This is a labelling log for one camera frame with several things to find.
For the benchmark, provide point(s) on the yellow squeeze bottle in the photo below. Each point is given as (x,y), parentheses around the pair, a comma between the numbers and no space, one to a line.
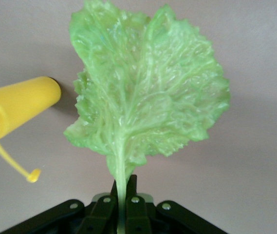
(19,102)

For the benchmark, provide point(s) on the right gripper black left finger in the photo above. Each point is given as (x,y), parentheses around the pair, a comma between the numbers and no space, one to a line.
(97,219)

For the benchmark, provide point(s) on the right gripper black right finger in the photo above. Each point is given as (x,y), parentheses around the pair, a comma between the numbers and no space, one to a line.
(138,219)

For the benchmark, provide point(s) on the green lettuce leaf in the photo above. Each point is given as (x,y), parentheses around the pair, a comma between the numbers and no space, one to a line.
(148,85)

